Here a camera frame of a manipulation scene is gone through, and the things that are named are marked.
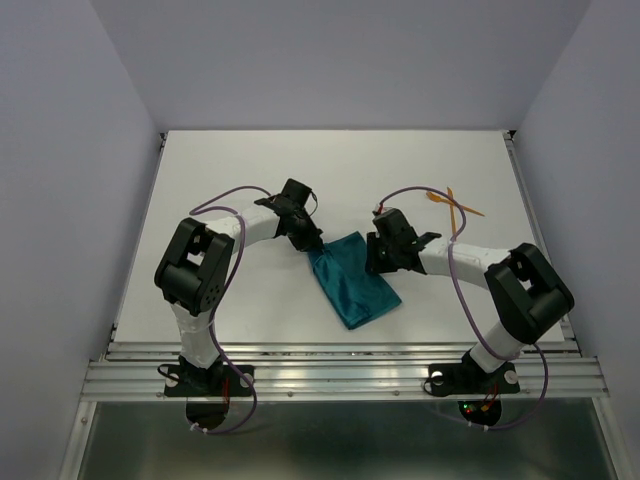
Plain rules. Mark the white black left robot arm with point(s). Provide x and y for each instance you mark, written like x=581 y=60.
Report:
x=196 y=270

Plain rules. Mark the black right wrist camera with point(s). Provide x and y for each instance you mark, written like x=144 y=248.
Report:
x=393 y=227

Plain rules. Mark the orange plastic fork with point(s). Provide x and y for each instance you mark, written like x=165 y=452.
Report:
x=434 y=197

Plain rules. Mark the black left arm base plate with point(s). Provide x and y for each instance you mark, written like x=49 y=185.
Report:
x=223 y=381

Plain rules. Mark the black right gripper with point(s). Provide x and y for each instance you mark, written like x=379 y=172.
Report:
x=373 y=264

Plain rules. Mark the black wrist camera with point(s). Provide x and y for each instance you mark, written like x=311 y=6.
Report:
x=296 y=192
x=393 y=227

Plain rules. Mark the aluminium front rail frame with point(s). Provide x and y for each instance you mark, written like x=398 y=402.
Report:
x=327 y=371

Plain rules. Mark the teal cloth napkin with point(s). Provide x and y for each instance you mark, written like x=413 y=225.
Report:
x=356 y=296

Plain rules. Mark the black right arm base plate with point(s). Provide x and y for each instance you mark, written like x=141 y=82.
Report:
x=446 y=379

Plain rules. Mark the aluminium right side rail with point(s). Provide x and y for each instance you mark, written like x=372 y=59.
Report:
x=508 y=137

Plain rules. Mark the orange plastic knife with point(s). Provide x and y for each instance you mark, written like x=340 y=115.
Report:
x=452 y=210

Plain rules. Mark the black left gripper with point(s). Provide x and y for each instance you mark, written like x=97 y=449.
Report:
x=311 y=241

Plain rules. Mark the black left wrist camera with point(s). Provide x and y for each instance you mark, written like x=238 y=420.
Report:
x=296 y=192

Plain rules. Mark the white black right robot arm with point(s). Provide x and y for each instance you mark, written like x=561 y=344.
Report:
x=528 y=296

